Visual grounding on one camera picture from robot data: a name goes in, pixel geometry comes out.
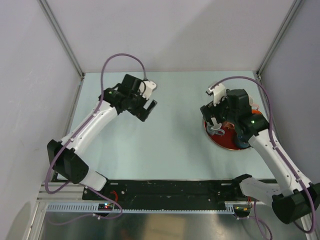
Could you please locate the grey purple mug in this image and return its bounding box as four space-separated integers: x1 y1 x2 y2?
206 117 225 136

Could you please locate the blue mug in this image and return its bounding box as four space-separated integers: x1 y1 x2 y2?
234 134 250 149

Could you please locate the large orange mug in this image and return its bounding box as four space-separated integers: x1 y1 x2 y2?
251 109 262 115

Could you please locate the salmon mug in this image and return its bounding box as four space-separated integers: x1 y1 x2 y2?
222 121 235 130

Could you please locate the pink mug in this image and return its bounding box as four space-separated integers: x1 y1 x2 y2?
248 95 260 110

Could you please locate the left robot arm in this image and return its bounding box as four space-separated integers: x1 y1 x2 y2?
47 74 157 200

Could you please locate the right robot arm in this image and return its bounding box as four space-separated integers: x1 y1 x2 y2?
200 84 320 224

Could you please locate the red round tray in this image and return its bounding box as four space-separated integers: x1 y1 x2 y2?
203 120 250 151

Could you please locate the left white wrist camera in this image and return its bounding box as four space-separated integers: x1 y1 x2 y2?
139 80 157 100

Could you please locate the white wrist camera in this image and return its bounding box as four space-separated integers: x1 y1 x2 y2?
139 80 157 100
205 83 227 107

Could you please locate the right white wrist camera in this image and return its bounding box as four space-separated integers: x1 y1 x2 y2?
205 83 227 107

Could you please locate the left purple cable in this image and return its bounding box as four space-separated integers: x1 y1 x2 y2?
44 53 148 195

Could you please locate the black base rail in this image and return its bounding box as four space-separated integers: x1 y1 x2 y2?
82 179 248 212

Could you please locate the white slotted cable duct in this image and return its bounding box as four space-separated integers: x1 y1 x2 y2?
46 202 235 215

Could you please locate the right aluminium frame post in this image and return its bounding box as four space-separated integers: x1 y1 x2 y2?
255 0 306 81

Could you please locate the aluminium frame post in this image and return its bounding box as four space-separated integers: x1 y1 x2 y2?
255 0 306 81
37 0 85 81

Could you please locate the left aluminium frame post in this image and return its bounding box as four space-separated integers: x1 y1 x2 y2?
37 0 85 81

